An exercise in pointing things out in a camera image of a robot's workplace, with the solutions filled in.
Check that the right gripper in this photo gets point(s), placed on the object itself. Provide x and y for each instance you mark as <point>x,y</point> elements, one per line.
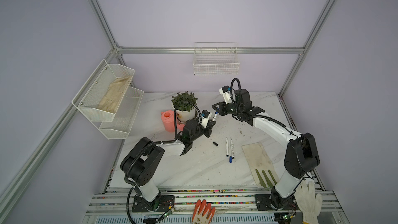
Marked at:
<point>225,108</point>

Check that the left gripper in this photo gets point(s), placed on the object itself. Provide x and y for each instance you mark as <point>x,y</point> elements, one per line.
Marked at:
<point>207,126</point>

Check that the white pen blue end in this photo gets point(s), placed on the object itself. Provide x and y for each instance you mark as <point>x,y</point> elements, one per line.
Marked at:
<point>227,147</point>

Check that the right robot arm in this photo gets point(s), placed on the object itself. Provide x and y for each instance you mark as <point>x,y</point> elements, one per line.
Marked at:
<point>301,155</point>

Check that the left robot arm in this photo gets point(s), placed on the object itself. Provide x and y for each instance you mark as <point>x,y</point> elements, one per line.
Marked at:
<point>142,161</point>

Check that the white pen right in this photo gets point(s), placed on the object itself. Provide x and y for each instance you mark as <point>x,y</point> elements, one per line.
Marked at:
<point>232,150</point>

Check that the green potted plant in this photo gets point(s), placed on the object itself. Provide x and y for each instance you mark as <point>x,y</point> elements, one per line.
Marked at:
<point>185,103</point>

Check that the pink watering can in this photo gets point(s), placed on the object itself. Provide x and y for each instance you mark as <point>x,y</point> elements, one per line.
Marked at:
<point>167,118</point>

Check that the beige green work glove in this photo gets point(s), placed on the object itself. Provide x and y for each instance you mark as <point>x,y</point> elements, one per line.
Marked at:
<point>260,165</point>

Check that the orange rubber glove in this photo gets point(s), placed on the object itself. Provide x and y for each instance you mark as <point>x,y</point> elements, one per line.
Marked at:
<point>203,212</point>

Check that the white two-tier mesh shelf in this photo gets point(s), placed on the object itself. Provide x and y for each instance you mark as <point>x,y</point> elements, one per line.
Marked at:
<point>112,126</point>

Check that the white knit glove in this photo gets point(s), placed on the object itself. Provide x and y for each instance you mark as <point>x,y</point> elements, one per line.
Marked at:
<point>308,201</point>

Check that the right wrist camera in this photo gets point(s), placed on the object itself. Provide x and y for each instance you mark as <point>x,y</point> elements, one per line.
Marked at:
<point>226,94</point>

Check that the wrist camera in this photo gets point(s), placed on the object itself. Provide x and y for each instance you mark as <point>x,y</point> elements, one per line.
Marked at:
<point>205,116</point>
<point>226,94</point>

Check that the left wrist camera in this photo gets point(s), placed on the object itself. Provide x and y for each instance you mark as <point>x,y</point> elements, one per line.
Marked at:
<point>205,116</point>

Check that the white wire wall basket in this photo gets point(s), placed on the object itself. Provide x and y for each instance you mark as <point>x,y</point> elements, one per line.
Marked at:
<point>215,59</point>

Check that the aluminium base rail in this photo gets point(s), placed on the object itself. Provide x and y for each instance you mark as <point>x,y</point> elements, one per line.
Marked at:
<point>232,206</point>

